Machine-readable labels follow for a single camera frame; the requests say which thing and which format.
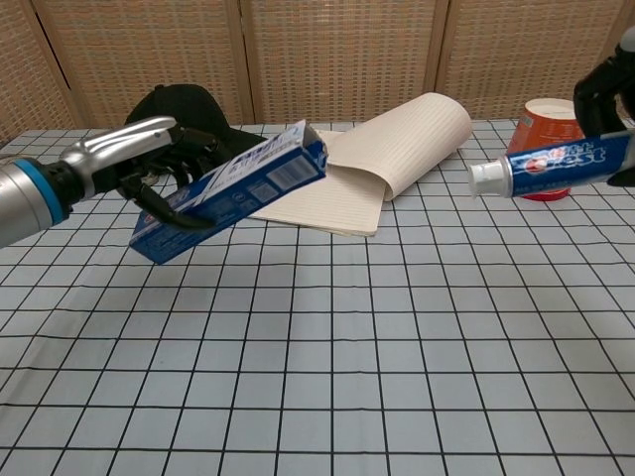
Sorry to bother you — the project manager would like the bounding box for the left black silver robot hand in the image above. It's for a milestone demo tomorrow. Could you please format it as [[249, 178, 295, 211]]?
[[59, 116, 225, 231]]

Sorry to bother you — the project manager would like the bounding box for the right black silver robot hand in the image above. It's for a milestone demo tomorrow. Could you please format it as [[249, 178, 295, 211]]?
[[572, 42, 635, 187]]

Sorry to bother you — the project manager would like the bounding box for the blue white toothpaste tube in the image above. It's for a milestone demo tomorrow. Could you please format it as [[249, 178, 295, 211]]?
[[468, 131, 635, 199]]

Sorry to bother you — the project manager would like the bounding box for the blue toothpaste carton box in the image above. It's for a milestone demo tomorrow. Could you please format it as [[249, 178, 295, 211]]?
[[129, 120, 329, 266]]

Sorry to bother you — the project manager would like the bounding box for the upturned orange paper cup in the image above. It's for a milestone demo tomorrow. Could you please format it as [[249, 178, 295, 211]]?
[[505, 97, 590, 202]]

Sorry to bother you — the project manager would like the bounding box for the black baseball cap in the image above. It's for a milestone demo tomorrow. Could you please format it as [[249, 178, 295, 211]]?
[[123, 83, 272, 173]]

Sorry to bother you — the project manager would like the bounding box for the woven rattan screen panel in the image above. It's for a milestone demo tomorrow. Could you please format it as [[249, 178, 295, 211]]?
[[436, 0, 626, 123], [240, 0, 450, 125], [607, 0, 635, 120], [32, 0, 257, 131], [0, 0, 83, 143]]

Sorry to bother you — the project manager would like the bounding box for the open lined paper notebook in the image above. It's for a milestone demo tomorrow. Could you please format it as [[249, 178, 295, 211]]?
[[247, 92, 473, 238]]

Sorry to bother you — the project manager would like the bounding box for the blue checked tablecloth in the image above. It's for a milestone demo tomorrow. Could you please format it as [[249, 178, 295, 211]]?
[[0, 118, 635, 476]]

